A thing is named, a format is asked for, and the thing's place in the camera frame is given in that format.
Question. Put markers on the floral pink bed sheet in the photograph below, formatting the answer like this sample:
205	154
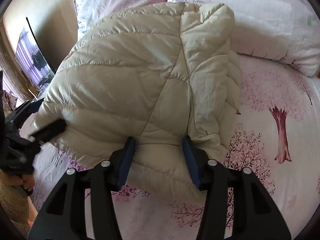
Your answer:
276	134

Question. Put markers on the upper pink floral pillow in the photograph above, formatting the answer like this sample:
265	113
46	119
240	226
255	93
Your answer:
286	31

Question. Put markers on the black flat television screen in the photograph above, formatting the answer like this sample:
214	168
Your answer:
31	59

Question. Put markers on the beige fleece garment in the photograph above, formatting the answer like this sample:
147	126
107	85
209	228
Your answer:
15	203

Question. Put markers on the person's left hand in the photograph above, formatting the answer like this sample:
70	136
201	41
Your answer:
25	182

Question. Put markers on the brown window curtain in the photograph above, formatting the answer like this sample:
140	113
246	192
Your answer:
13	79

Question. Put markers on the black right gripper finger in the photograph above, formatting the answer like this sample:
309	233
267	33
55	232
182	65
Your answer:
255	214
47	133
62	215

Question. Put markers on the cream quilted down jacket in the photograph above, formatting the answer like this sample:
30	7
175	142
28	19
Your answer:
156	73

